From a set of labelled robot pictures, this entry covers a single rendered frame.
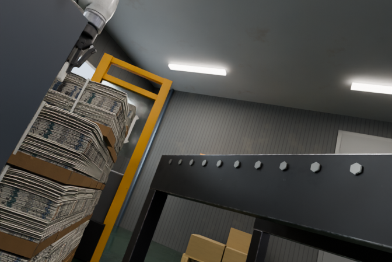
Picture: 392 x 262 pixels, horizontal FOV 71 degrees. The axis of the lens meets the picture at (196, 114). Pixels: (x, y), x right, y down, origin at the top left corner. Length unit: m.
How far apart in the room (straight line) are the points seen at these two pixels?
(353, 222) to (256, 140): 5.36
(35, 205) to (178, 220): 4.89
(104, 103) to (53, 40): 0.67
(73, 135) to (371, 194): 0.87
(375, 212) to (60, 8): 0.71
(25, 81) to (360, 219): 0.65
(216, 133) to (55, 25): 5.43
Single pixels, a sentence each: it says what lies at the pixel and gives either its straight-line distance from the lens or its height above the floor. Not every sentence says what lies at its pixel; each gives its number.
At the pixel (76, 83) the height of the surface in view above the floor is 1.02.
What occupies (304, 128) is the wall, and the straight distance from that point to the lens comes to 5.82.
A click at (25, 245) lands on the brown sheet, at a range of 1.05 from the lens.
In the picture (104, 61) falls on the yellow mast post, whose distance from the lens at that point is 3.00.
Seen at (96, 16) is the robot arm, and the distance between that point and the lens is 1.19.
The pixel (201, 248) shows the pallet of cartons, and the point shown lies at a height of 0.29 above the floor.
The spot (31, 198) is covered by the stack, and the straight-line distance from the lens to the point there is 1.05.
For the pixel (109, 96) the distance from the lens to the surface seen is 1.36.
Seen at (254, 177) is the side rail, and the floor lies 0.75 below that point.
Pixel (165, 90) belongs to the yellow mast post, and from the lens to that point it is 2.90.
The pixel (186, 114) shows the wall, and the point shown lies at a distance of 6.43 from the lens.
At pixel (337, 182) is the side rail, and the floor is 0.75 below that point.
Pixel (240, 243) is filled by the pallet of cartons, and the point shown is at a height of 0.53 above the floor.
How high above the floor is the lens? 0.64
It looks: 20 degrees up
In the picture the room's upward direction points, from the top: 20 degrees clockwise
